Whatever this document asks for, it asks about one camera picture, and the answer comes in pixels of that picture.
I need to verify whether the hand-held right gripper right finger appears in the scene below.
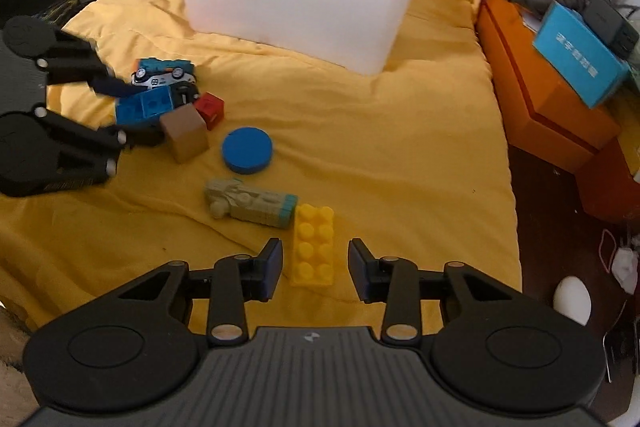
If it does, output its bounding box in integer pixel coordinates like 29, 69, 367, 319
348, 238, 523, 348

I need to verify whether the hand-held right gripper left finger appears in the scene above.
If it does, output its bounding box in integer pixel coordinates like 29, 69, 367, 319
107, 238, 286, 348

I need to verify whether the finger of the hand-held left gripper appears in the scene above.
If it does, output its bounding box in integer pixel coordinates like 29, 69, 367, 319
32, 106, 166, 190
36, 28, 137, 98

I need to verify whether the yellow building block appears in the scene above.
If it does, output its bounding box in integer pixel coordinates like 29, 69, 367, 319
291, 203, 337, 287

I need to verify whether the blue toy wagon block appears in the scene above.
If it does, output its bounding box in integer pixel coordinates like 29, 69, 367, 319
115, 87, 176, 128

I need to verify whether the grey-green toy vehicle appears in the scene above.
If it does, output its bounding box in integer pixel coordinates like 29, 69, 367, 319
204, 178, 299, 228

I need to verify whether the white toy race car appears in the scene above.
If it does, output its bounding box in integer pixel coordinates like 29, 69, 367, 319
131, 69, 197, 88

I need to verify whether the teal toy train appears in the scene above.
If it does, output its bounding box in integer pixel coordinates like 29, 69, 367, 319
137, 58, 196, 78

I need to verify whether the brown cube block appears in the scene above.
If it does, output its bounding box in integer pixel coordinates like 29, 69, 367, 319
159, 104, 210, 164

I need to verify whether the black toy car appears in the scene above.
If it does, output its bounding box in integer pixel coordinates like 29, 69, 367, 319
170, 84, 202, 108

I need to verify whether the yellow blanket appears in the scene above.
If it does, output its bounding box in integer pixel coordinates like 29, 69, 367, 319
0, 0, 523, 338

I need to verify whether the blue disc block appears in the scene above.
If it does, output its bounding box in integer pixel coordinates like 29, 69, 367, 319
221, 127, 274, 175

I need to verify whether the red cube block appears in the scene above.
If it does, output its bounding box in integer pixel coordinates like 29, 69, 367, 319
194, 93, 225, 130

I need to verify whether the white egg-shaped object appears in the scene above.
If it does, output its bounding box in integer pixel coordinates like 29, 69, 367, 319
553, 277, 592, 325

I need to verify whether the white face mask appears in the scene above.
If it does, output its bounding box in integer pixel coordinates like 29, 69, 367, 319
599, 229, 640, 294

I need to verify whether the dark orange box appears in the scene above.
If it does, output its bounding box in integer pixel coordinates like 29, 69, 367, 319
575, 139, 640, 224

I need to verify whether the light blue box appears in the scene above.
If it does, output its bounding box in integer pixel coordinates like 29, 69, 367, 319
532, 1, 631, 108

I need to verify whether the black power adapter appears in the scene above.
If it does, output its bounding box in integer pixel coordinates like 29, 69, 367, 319
582, 0, 640, 60

